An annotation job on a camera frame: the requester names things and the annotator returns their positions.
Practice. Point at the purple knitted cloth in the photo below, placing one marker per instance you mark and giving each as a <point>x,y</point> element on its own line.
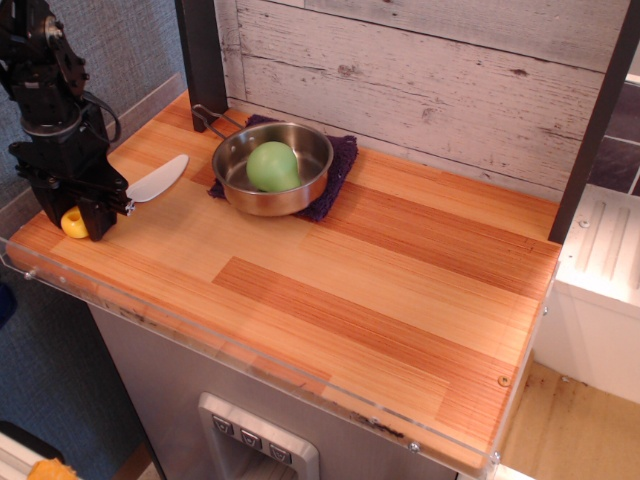
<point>335,175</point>

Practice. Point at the dark right frame post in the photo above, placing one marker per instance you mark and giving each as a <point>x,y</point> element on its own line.
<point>604,107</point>

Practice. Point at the white toy sink unit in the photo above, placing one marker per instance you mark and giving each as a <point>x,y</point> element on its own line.
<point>590,328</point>

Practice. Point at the yellow handled toy knife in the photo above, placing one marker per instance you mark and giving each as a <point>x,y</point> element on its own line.
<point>143,190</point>

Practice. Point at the silver dispenser panel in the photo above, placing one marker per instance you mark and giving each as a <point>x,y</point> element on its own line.
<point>250,440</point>

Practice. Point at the dark frame post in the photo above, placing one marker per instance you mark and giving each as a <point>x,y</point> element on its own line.
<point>202,54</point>
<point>604,107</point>

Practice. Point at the green toy pear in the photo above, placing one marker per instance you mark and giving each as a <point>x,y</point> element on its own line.
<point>273,167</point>

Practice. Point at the dark left frame post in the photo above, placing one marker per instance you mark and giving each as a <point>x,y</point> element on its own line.
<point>202,54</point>

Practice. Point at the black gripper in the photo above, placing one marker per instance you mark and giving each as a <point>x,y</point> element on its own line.
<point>66,165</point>

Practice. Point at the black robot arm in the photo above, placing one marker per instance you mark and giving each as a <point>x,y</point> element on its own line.
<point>39,70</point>

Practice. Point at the clear acrylic edge guard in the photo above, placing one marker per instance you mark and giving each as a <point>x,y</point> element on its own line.
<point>448,449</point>

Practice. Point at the grey toy fridge cabinet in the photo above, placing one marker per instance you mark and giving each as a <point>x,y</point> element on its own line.
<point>166,380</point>

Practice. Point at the orange object bottom left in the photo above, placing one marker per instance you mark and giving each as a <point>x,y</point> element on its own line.
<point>51,469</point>

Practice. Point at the stainless steel pot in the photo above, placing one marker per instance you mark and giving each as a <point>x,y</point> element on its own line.
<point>271,168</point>

